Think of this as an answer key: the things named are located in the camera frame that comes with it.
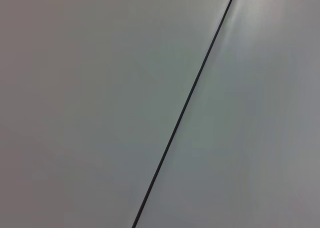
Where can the black wall panel seam strip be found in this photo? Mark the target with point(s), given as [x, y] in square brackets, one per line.
[185, 105]

